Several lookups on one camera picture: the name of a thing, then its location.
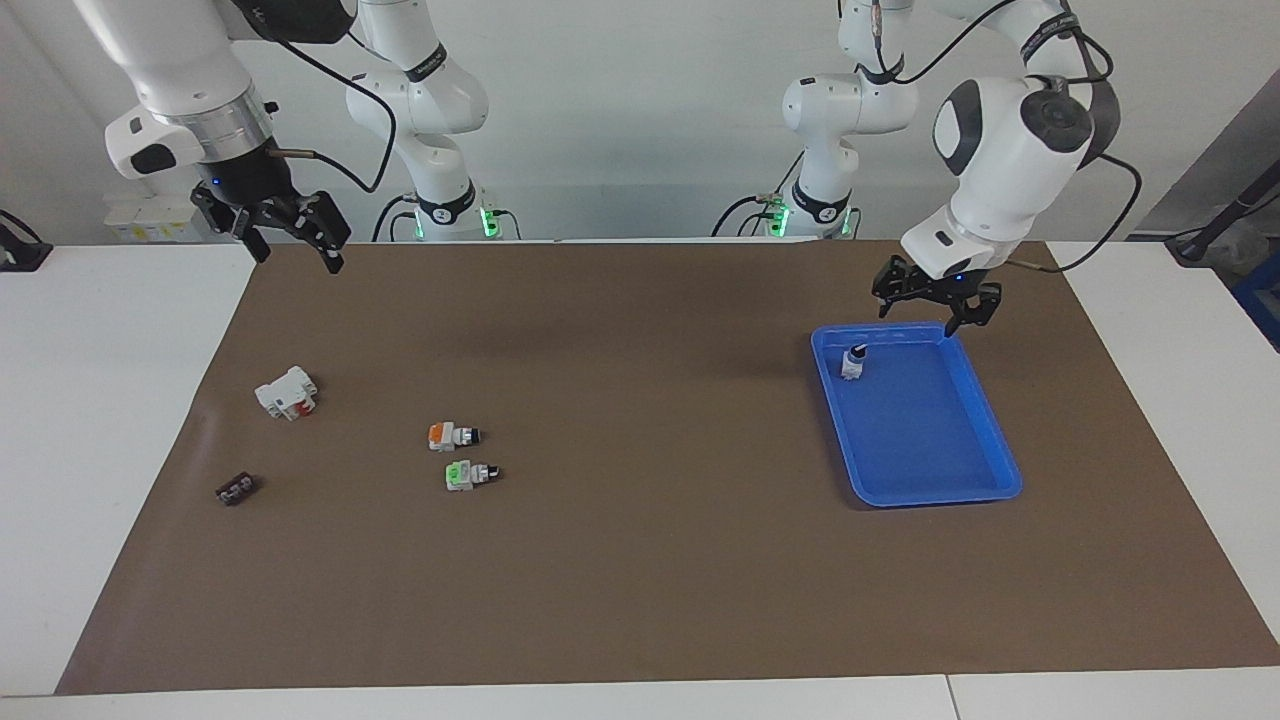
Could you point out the black clamp device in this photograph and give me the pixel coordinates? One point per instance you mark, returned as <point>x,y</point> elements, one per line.
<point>20,255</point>

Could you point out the white circuit breaker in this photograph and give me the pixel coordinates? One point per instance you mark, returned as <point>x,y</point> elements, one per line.
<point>282,393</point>

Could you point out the black stand pole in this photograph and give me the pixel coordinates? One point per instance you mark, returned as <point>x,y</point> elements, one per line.
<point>1225,215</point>

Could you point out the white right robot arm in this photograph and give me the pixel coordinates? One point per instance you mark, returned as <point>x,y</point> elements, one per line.
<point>180,70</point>

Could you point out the blue crate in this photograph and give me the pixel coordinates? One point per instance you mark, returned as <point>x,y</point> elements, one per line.
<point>1262,300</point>

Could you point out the blue plastic tray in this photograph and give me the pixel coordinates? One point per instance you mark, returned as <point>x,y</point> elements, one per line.
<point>930,440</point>

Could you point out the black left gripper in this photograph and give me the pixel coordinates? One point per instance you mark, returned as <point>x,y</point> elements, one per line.
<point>945,288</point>

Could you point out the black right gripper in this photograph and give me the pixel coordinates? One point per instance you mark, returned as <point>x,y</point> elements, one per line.
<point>245,185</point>

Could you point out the green selector switch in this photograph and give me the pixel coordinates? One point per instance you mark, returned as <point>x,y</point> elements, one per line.
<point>462,476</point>

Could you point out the brown table mat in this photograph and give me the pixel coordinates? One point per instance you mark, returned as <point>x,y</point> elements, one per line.
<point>640,560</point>

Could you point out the dark brown terminal block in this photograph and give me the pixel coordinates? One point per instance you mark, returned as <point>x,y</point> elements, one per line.
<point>236,490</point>

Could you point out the white power strip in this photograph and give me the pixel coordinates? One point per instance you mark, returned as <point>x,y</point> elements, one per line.
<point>152,218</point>

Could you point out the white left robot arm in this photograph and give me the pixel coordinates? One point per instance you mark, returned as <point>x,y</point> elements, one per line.
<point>1000,140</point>

